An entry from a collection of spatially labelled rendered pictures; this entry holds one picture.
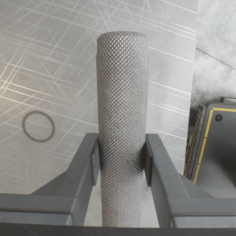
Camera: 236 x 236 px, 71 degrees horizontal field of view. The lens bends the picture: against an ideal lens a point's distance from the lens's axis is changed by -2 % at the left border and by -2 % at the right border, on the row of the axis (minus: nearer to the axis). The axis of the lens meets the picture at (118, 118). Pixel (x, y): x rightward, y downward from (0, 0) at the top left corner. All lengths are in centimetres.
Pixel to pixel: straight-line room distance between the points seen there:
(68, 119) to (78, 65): 10
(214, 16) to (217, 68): 32
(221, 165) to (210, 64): 64
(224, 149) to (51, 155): 93
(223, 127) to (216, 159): 20
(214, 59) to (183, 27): 100
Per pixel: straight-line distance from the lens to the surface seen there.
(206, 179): 117
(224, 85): 136
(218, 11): 134
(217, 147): 108
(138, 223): 18
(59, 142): 35
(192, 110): 117
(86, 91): 31
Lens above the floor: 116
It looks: 73 degrees down
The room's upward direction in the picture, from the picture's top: 175 degrees counter-clockwise
